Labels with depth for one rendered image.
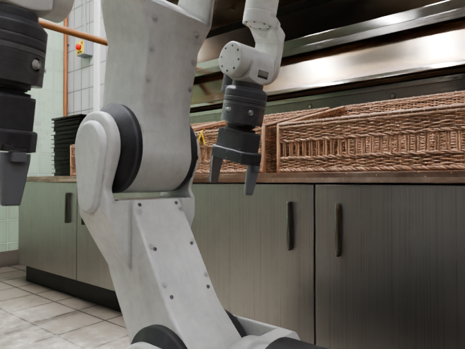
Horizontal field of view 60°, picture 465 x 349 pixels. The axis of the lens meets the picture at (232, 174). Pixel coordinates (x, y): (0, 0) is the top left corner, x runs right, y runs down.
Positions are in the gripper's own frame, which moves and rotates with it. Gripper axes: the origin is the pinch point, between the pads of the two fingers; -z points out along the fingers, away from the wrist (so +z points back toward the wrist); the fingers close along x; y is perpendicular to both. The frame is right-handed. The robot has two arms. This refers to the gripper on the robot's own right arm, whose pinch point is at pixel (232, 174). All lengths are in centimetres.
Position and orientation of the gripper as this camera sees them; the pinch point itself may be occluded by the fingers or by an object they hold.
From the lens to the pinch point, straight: 85.8
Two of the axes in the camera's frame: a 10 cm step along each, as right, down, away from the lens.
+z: 1.7, -9.7, -1.5
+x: -7.1, -2.3, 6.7
